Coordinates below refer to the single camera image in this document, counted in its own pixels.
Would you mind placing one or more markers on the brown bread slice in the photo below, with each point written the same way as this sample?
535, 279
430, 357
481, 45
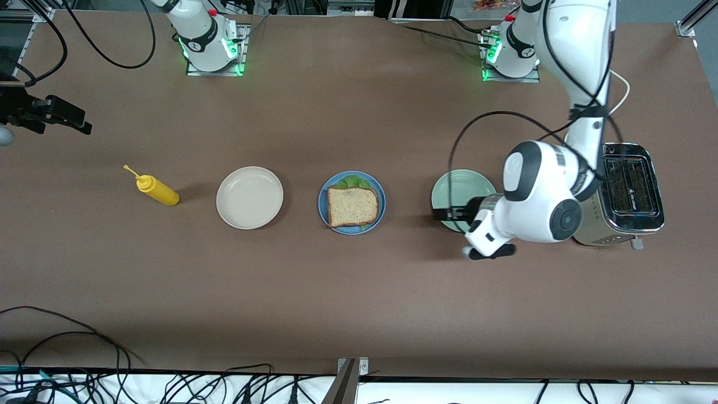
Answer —
353, 206

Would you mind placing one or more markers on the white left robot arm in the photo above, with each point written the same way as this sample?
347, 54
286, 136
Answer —
535, 219

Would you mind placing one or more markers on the aluminium frame rail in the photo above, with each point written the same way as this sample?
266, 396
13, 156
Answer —
23, 50
685, 29

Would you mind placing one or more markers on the metal table edge bracket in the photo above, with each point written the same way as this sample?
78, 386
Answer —
363, 367

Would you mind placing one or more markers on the grey metal pole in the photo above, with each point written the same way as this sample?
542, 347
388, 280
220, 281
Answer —
342, 390

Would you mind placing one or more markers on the blue plate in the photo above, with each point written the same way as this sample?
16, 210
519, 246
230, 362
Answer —
322, 202

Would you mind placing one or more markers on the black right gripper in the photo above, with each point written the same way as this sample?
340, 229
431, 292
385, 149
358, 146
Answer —
22, 110

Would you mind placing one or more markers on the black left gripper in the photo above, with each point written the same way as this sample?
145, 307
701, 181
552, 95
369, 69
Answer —
467, 213

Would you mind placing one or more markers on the orange snack packet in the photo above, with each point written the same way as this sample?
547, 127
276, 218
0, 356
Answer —
493, 4

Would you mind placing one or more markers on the yellow mustard squeeze bottle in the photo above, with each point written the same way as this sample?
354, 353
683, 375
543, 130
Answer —
160, 192

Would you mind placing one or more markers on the cream and chrome toaster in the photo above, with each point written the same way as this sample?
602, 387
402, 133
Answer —
634, 185

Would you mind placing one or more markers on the pale green plate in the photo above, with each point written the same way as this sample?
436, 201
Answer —
454, 188

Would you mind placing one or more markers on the green lettuce leaf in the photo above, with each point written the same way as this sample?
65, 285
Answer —
350, 180

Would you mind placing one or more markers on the off-white plate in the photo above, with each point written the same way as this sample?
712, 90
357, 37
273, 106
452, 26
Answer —
249, 197

